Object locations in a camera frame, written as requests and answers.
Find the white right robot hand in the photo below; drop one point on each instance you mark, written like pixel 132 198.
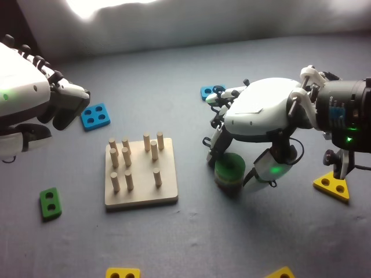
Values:
pixel 261 110

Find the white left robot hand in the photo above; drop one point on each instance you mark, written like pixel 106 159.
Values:
pixel 20 87

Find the green round block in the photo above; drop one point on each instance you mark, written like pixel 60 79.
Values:
pixel 229 173

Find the blue two-hole block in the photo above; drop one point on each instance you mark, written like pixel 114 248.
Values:
pixel 203 97

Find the blue four-hole block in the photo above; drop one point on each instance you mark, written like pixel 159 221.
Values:
pixel 95 114

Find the yellow three-hole triangle block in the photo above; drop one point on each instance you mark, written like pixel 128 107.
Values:
pixel 332 191

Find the green two-hole block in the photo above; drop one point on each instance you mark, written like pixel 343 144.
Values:
pixel 44 211

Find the wooden peg board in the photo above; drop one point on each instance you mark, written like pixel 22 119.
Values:
pixel 142 191

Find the yellow wooden block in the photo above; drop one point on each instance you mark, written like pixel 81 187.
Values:
pixel 123 270
pixel 282 273

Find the white backdrop cloth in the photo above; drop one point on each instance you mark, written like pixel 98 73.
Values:
pixel 203 23

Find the grey table cloth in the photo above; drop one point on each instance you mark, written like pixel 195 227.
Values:
pixel 203 231

